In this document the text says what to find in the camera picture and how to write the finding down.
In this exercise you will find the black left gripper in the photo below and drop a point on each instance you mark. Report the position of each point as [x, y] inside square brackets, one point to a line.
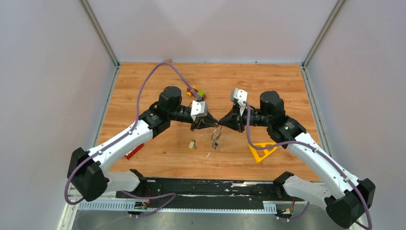
[205, 122]

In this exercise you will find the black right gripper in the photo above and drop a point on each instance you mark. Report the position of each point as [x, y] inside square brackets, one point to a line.
[233, 120]

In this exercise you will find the large keyring with keys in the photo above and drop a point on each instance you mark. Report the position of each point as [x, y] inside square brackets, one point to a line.
[216, 136]

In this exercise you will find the silver key with yellow tag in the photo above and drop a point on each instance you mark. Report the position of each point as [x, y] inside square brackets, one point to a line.
[192, 145]

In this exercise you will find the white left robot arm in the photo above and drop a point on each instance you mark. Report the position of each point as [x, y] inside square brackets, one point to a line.
[88, 170]

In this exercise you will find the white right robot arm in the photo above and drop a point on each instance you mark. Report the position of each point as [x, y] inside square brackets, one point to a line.
[344, 196]

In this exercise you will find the red lego toy car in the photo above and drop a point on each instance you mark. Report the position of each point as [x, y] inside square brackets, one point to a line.
[194, 91]

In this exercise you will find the yellow triangle block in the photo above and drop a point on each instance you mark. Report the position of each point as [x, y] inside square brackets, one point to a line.
[260, 155]

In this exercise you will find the red lego brick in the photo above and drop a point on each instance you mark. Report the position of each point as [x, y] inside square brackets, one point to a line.
[133, 152]

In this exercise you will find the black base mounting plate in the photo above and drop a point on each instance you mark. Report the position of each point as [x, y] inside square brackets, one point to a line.
[261, 190]

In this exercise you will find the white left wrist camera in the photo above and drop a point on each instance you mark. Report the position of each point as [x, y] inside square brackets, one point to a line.
[199, 110]

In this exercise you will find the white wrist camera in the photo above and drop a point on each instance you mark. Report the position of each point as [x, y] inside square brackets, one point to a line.
[199, 110]
[240, 96]

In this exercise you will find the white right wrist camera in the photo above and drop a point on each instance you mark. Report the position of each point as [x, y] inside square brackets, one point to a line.
[240, 96]

